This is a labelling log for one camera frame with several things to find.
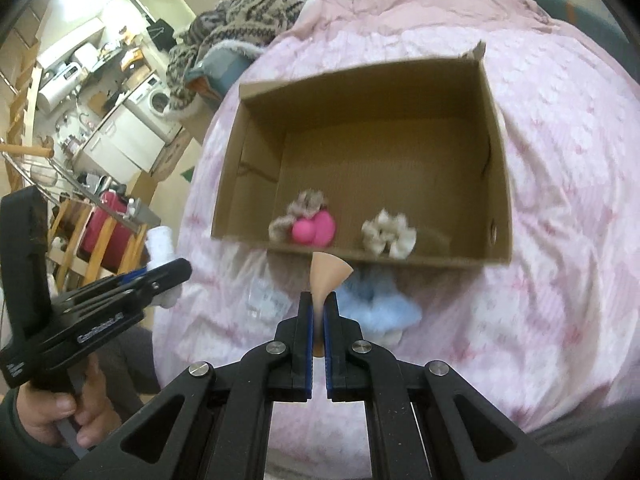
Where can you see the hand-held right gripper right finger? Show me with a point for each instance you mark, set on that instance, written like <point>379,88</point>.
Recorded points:
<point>331,340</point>

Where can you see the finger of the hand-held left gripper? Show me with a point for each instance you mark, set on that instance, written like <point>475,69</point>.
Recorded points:
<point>160,275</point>
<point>132,275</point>

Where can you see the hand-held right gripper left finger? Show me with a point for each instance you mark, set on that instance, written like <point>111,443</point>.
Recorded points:
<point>307,340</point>

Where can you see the white sock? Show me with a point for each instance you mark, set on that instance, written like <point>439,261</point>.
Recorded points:
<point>161,247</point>

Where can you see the peach silicone funnel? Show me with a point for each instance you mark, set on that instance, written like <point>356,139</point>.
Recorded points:
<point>327,272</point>

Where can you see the cream scrunchie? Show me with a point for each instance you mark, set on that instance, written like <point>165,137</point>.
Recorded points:
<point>390,235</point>

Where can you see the grey brown scrunchie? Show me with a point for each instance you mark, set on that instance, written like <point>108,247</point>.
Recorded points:
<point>287,220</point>

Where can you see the brown cardboard box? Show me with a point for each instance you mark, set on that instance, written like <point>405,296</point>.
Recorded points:
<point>380,160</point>

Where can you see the person's left hand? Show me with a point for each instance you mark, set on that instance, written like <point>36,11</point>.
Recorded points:
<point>95,420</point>

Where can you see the red suitcase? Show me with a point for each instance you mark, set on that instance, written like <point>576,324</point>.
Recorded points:
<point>107,225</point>

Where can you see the clear plastic packet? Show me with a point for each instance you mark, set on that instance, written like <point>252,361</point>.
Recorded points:
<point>267,300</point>

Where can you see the wooden rack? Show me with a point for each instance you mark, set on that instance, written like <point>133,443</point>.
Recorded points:
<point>70,240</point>

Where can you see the blue fluffy headband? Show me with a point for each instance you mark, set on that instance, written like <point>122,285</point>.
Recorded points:
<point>382,305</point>

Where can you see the green mat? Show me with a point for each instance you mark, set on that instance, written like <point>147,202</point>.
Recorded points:
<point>188,175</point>

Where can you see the white kitchen cabinet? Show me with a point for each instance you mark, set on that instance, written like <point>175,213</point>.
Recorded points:
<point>120,140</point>

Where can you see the white washing machine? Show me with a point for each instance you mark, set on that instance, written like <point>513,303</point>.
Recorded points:
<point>157,100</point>

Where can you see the blue fur-trimmed jacket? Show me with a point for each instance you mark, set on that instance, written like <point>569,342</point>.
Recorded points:
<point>225,67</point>

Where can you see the patterned knit blanket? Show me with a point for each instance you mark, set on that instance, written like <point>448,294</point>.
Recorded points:
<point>240,15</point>

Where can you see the person's right leg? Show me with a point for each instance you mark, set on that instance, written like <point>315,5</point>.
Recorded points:
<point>590,445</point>

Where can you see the teal cushion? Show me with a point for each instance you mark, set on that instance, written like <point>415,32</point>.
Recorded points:
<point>565,15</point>

